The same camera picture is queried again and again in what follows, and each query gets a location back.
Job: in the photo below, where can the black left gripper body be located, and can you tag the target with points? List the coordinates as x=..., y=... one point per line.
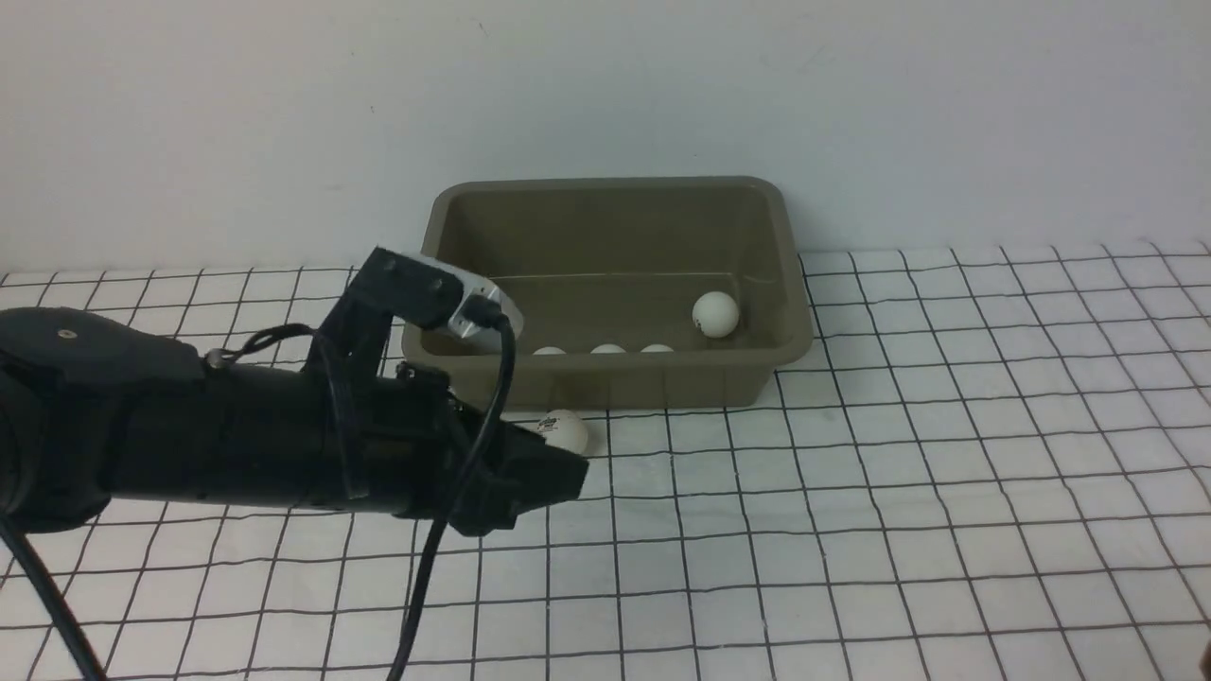
x=397, y=442

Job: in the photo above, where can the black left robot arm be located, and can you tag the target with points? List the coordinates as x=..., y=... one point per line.
x=94, y=411

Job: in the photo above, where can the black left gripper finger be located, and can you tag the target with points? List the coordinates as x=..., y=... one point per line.
x=513, y=474

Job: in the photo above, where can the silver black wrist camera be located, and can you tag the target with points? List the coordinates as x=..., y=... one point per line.
x=423, y=293

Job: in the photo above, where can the white ball black logo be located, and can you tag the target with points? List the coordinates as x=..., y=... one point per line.
x=565, y=430

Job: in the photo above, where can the white black-grid tablecloth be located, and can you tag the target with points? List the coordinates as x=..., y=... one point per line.
x=993, y=465

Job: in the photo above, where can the olive green plastic bin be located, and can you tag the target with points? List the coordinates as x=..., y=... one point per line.
x=622, y=261

